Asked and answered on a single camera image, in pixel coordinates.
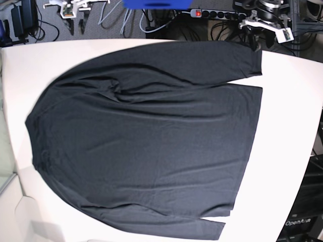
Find blue plastic box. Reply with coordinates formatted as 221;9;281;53
123;0;192;10

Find white cable bundle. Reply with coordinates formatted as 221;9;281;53
97;0;175;36

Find black power adapter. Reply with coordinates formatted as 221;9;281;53
11;0;38;38

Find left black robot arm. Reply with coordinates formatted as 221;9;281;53
233;0;295;51

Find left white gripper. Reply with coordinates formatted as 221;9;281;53
239;12;294;52

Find black OpenArm control box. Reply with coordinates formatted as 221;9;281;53
277;155;322;241

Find dark navy long-sleeve shirt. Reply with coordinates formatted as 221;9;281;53
25;41;262;240

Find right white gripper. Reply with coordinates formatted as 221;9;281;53
43;0;111;35

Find white power strip red switch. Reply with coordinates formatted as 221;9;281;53
188;9;247;21

